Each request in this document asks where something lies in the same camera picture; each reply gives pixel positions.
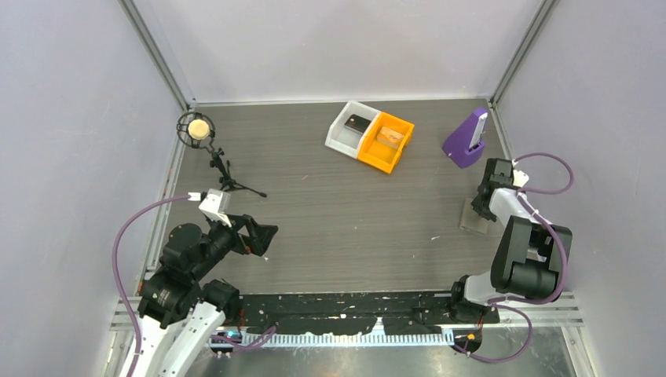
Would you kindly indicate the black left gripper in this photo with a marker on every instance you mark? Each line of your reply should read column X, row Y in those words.
column 261, row 236

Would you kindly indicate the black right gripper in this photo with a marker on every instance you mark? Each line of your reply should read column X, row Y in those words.
column 477, row 206

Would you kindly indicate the beige card holder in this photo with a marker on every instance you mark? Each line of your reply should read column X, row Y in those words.
column 471, row 221

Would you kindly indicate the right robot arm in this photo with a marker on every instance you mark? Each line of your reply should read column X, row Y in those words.
column 532, row 255

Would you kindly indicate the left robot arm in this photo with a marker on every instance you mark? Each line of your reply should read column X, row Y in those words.
column 177, row 313

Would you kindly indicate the tan card in orange bin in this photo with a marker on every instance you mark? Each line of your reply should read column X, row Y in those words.
column 390, row 137

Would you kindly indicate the black card in white bin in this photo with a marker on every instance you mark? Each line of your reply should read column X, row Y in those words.
column 357, row 124

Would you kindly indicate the white device in stand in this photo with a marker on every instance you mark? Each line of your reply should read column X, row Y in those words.
column 475, row 140

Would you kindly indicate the purple stand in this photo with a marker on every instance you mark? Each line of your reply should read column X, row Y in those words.
column 456, row 145

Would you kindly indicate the orange plastic bin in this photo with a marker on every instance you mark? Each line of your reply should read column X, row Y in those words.
column 380, row 156

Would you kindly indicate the cream round microphone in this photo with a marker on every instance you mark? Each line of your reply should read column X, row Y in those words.
column 198, row 129

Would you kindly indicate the white plastic bin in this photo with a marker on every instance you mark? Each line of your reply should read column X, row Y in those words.
column 344, row 141

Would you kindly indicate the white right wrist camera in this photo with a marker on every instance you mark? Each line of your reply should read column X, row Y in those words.
column 520, row 178

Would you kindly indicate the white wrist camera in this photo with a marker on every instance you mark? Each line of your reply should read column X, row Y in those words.
column 520, row 178
column 214, row 205

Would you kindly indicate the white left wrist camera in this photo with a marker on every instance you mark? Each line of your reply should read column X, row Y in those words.
column 214, row 205

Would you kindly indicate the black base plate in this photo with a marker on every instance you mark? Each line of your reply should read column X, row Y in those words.
column 400, row 313

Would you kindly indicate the perforated metal rail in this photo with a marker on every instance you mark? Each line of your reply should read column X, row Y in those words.
column 372, row 339

